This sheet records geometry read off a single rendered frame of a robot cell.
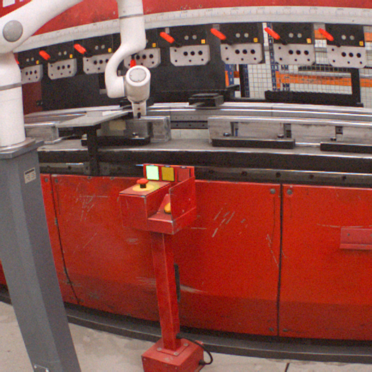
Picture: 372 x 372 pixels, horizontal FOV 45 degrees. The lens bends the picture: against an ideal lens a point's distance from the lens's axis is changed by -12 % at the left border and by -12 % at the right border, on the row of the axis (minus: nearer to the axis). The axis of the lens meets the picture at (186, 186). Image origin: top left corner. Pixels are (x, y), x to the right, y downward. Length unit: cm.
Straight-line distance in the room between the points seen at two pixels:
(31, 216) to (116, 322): 95
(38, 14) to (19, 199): 58
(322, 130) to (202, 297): 80
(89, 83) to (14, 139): 129
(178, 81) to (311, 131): 91
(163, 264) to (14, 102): 77
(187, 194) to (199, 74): 91
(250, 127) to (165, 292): 66
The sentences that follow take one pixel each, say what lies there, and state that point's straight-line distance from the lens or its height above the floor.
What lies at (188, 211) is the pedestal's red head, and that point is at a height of 70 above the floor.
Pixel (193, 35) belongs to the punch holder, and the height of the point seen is 129.
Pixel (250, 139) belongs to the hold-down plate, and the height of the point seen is 90.
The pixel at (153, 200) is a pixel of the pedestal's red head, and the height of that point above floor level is 75.
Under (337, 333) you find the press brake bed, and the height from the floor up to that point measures 14.
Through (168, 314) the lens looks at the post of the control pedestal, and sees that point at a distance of 182.
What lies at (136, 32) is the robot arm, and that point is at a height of 132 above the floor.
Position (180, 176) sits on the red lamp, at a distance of 168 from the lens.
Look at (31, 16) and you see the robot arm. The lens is 148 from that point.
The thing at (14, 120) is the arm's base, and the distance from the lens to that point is 146.
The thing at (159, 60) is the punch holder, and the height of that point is 120.
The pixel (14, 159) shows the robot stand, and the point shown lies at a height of 97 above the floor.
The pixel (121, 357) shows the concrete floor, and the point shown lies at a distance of 212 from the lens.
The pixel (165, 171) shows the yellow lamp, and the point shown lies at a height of 82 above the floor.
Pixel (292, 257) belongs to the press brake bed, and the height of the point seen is 50.
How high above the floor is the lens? 122
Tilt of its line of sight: 16 degrees down
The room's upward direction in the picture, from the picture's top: 4 degrees counter-clockwise
